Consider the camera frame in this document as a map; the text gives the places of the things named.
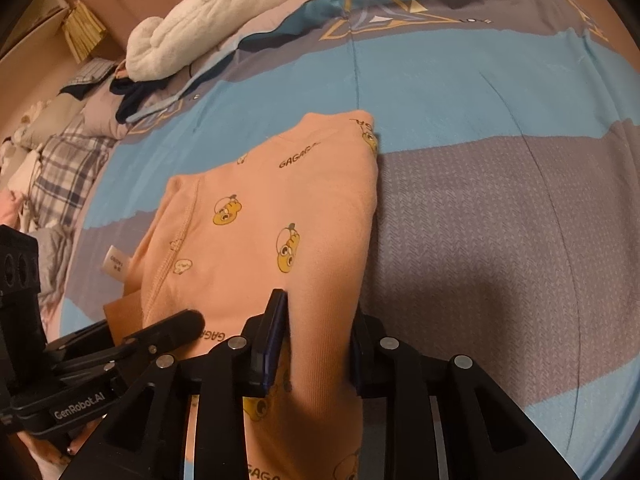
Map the pink cartoon print garment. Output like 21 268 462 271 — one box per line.
104 110 378 479

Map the grey crumpled cloth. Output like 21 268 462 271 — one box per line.
29 224 73 313

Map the plaid grey pillow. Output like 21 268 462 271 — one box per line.
29 114 116 230

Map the beige pillow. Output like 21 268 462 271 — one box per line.
12 93 85 150

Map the dark navy garment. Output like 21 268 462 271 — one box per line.
110 77 169 124

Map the white fluffy blanket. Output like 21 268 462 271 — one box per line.
126 0 288 82

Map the stack of yellow books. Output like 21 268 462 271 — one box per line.
62 0 107 64

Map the blue grey patterned duvet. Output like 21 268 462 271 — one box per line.
60 0 639 479

